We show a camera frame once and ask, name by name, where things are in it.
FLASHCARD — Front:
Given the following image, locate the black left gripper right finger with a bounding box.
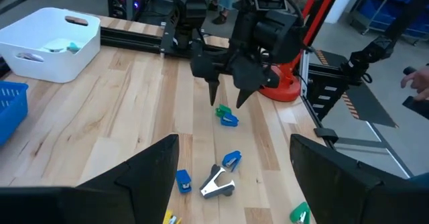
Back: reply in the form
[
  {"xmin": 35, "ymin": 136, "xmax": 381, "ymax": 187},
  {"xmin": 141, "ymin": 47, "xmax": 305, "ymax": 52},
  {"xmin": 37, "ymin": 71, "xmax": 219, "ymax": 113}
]
[{"xmin": 289, "ymin": 133, "xmax": 429, "ymax": 224}]

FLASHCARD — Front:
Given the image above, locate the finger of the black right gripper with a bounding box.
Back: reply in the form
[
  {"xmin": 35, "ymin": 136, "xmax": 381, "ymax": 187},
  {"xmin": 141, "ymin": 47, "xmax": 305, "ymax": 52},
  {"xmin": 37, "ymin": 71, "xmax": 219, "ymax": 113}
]
[
  {"xmin": 231, "ymin": 54, "xmax": 281, "ymax": 109},
  {"xmin": 190, "ymin": 42, "xmax": 223, "ymax": 107}
]

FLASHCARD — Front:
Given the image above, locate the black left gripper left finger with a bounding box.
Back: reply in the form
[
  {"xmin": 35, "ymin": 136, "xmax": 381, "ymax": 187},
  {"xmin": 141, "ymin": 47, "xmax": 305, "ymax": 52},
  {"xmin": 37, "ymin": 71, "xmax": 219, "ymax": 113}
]
[{"xmin": 0, "ymin": 133, "xmax": 180, "ymax": 224}]

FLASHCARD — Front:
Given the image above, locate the green mini stapler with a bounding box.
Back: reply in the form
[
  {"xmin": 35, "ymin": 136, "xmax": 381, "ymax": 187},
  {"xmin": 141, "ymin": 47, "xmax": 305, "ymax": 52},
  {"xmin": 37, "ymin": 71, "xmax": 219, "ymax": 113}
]
[
  {"xmin": 214, "ymin": 103, "xmax": 233, "ymax": 119},
  {"xmin": 289, "ymin": 201, "xmax": 312, "ymax": 224}
]

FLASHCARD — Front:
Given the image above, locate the blue mini stapler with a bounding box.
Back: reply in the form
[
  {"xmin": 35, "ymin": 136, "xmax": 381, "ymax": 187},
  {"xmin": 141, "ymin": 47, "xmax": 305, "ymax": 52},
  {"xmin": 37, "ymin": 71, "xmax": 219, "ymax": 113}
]
[
  {"xmin": 220, "ymin": 111, "xmax": 240, "ymax": 128},
  {"xmin": 175, "ymin": 168, "xmax": 193, "ymax": 194},
  {"xmin": 221, "ymin": 150, "xmax": 243, "ymax": 173}
]

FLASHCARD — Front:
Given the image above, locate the yellow mini stapler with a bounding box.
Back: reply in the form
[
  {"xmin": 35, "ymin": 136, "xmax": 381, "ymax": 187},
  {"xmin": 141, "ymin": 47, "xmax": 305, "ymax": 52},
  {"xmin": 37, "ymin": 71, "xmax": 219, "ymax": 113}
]
[{"xmin": 162, "ymin": 209, "xmax": 183, "ymax": 224}]

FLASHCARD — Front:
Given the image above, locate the red desk lamp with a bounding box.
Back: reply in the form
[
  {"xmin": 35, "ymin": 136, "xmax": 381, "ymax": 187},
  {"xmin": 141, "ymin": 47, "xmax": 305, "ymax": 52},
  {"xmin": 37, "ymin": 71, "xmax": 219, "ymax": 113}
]
[{"xmin": 259, "ymin": 0, "xmax": 346, "ymax": 103}]

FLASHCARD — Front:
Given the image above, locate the black table clamp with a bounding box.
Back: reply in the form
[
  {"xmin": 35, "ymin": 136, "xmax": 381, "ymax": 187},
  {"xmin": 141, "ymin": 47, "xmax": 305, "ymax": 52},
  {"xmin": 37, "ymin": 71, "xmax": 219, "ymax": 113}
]
[{"xmin": 313, "ymin": 127, "xmax": 340, "ymax": 145}]

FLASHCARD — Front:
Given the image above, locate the black computer tower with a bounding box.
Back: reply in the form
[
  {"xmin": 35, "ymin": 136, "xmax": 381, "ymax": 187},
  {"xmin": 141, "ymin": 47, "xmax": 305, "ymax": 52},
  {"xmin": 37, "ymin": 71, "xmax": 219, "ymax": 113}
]
[{"xmin": 106, "ymin": 0, "xmax": 150, "ymax": 21}]

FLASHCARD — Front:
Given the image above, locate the black hazard striped mat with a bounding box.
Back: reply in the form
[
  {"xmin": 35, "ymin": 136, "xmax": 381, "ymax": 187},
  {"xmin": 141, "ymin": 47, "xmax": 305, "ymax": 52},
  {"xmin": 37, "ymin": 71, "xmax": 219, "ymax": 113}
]
[{"xmin": 314, "ymin": 49, "xmax": 399, "ymax": 129}]

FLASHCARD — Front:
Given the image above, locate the cart with blue bins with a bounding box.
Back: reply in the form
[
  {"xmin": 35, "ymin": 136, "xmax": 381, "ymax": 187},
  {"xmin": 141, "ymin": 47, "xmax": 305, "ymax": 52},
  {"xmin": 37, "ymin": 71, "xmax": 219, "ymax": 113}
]
[{"xmin": 350, "ymin": 0, "xmax": 429, "ymax": 46}]

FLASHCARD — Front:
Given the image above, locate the blue plastic basket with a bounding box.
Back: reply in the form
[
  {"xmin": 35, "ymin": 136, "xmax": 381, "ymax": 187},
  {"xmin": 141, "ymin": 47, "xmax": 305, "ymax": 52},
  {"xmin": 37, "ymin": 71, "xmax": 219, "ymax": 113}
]
[{"xmin": 0, "ymin": 80, "xmax": 29, "ymax": 148}]

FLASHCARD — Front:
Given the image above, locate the person's hand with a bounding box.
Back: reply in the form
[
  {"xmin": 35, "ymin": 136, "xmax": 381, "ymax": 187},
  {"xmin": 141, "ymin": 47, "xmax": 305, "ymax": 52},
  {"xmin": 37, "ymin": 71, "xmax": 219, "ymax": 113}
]
[{"xmin": 400, "ymin": 66, "xmax": 429, "ymax": 101}]

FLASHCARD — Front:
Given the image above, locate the white plastic bin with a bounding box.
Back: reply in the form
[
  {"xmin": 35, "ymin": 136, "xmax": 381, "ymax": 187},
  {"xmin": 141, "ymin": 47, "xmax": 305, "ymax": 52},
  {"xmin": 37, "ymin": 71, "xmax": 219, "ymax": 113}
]
[{"xmin": 0, "ymin": 7, "xmax": 102, "ymax": 84}]

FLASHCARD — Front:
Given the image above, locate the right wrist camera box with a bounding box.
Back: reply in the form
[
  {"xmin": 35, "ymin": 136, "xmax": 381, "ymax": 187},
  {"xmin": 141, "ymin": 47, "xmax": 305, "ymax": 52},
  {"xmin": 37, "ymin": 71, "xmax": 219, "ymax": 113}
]
[{"xmin": 250, "ymin": 0, "xmax": 290, "ymax": 13}]

